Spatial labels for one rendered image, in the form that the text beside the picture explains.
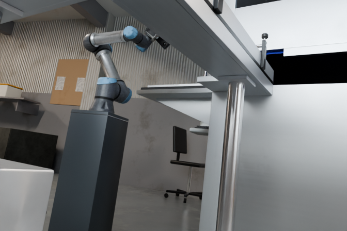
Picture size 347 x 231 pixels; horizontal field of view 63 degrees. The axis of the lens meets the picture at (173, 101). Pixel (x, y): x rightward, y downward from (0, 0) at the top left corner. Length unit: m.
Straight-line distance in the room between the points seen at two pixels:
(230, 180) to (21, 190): 0.56
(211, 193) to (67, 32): 6.13
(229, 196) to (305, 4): 0.72
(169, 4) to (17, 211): 0.38
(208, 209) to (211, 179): 0.10
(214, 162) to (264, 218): 0.25
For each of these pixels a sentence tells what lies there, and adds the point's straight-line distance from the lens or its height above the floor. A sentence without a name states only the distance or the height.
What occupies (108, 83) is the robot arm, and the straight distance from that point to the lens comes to 1.75.
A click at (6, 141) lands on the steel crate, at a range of 5.22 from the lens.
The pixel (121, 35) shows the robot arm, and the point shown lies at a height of 1.28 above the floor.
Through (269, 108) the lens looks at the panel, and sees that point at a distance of 1.04.
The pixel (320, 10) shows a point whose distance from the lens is 1.14.
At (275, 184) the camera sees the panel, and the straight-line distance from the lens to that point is 1.02.
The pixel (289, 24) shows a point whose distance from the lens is 1.14.
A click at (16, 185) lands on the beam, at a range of 0.43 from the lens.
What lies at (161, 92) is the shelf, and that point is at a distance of 1.27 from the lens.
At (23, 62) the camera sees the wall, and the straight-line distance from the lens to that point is 7.45.
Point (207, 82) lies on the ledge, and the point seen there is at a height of 0.86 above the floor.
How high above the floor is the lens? 0.59
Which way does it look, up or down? 11 degrees up
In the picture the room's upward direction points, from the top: 7 degrees clockwise
